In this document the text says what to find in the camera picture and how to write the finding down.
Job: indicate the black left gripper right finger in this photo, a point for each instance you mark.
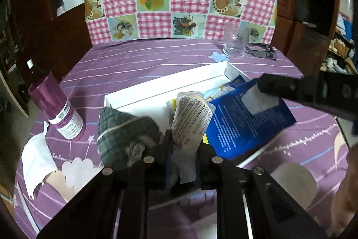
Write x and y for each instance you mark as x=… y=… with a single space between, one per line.
x=214 y=172

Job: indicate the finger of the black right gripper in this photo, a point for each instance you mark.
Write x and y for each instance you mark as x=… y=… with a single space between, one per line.
x=332 y=93

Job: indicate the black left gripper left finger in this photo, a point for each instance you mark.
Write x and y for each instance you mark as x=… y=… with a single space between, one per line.
x=149 y=163

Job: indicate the grey plaid slipper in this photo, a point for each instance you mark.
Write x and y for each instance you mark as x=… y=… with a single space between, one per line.
x=123 y=139

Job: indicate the yellow printed card pack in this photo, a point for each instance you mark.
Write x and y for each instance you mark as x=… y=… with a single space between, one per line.
x=173 y=104

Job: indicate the blue plastic package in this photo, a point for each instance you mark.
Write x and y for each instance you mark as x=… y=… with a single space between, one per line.
x=245 y=120

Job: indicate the white paper towel roll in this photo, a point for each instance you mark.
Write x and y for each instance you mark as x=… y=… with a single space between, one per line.
x=297 y=181

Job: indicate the person's right hand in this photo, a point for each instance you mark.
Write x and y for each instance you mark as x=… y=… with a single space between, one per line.
x=344 y=202

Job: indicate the white shallow cardboard box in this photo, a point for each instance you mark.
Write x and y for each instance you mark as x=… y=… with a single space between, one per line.
x=150 y=98

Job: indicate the dark wooden cabinet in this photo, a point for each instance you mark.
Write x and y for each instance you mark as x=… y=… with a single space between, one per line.
x=304 y=30

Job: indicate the white face mask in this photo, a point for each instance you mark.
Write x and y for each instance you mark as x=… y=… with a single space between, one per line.
x=37 y=161

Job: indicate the clear drinking glass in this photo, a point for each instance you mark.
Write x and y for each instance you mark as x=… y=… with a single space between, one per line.
x=235 y=39

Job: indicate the purple striped tablecloth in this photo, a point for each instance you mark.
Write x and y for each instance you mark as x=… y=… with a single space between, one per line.
x=103 y=70

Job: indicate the white paper strip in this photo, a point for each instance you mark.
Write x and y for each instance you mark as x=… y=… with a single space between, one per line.
x=26 y=209

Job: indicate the purple spray bottle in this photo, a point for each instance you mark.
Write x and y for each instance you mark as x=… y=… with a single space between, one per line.
x=45 y=91

